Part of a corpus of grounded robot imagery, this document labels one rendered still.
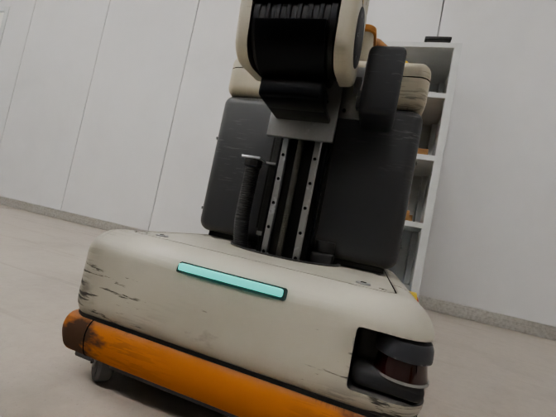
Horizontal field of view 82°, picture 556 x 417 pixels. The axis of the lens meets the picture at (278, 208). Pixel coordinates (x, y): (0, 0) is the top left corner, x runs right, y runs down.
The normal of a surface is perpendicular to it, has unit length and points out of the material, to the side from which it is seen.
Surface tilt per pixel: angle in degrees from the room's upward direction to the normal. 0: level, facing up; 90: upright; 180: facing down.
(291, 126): 90
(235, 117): 90
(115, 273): 90
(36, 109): 90
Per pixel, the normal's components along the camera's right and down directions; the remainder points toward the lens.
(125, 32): -0.27, -0.11
